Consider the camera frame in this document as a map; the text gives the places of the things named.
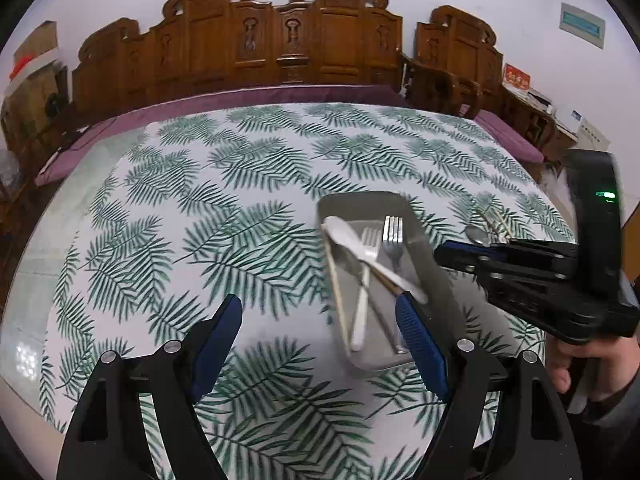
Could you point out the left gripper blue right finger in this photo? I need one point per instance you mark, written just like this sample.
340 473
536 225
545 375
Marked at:
430 362

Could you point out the white wall distribution box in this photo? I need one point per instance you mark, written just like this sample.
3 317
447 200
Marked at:
591 138

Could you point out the black camera unit green light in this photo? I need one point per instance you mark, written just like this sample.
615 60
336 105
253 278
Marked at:
592 181

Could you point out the grey electrical panel box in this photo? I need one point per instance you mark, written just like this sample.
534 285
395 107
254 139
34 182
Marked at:
582 24

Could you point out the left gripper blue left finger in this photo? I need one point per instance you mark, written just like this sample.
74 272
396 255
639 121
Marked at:
219 336

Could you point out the purple sofa cushion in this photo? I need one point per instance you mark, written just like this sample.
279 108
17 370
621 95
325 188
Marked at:
62 165

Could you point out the carved wooden armchair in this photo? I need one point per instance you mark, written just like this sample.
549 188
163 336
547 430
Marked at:
465 46

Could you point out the white plastic fork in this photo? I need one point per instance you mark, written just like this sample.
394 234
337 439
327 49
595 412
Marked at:
371 240

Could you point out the grey sleeved right forearm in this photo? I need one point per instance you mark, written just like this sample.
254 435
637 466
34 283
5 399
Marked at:
607 435

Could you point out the stacked cardboard boxes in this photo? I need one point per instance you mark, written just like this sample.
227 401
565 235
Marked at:
38 76

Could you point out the carved wooden sofa bench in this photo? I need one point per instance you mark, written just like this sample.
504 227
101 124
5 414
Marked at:
203 46

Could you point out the wooden side table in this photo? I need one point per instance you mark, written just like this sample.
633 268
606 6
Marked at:
537 127

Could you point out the red greeting card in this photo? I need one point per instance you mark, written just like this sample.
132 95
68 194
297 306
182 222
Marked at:
516 78

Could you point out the light bamboo chopstick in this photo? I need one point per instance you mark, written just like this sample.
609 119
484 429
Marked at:
507 232
336 291

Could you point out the grey metal rectangular tray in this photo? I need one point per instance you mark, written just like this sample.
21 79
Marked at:
368 210

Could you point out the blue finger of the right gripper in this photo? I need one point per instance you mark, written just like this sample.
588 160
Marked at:
462 257

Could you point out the green leaf pattern tablecloth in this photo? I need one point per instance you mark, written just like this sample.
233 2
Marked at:
203 206

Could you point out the white plastic spoon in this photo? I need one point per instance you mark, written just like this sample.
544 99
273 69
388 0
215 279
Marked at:
344 235

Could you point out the purple armchair cushion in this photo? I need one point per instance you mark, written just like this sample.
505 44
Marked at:
508 138

